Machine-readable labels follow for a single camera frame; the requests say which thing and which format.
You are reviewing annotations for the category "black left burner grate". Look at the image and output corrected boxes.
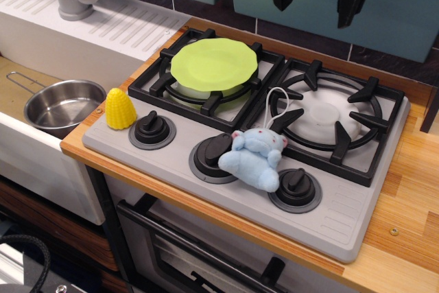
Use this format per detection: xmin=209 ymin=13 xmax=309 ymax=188
xmin=128 ymin=28 xmax=285 ymax=132

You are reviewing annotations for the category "black burner grate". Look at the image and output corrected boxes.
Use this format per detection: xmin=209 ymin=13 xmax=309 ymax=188
xmin=128 ymin=28 xmax=285 ymax=132
xmin=244 ymin=59 xmax=410 ymax=187

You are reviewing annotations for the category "black braided cable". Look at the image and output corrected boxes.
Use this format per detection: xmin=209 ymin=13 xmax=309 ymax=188
xmin=0 ymin=234 xmax=52 ymax=293

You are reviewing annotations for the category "grey toy stove top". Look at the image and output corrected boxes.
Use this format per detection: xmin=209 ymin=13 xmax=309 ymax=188
xmin=82 ymin=29 xmax=410 ymax=263

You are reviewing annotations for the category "steel pot with handle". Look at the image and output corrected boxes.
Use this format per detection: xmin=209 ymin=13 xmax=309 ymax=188
xmin=6 ymin=71 xmax=106 ymax=139

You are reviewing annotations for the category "black stove knob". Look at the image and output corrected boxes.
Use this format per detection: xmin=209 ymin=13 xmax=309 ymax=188
xmin=189 ymin=132 xmax=237 ymax=185
xmin=268 ymin=168 xmax=322 ymax=214
xmin=128 ymin=110 xmax=176 ymax=150

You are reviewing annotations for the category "light blue stuffed hippo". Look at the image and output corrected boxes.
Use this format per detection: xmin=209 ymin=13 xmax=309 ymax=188
xmin=218 ymin=110 xmax=287 ymax=193

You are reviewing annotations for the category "green plastic plate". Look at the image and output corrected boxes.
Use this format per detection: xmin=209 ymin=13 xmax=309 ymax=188
xmin=170 ymin=38 xmax=258 ymax=92

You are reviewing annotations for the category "black right burner grate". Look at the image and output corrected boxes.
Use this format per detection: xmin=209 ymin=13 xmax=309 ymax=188
xmin=244 ymin=59 xmax=410 ymax=187

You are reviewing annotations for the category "yellow toy corn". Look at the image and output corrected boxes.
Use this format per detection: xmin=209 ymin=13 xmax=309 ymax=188
xmin=105 ymin=88 xmax=137 ymax=130

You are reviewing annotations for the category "toy oven door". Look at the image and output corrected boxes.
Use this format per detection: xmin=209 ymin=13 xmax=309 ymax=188
xmin=116 ymin=194 xmax=349 ymax=292

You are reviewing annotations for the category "black right stove knob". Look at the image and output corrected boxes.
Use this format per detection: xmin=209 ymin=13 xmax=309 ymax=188
xmin=268 ymin=168 xmax=322 ymax=214

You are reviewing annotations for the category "black middle stove knob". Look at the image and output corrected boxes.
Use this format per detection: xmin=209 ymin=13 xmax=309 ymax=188
xmin=189 ymin=132 xmax=237 ymax=185

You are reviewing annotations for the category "white toy sink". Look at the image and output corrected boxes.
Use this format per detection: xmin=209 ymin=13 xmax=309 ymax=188
xmin=1 ymin=0 xmax=189 ymax=225

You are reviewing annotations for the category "black left stove knob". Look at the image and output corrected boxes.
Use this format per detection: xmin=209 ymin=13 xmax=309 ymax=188
xmin=128 ymin=110 xmax=176 ymax=150

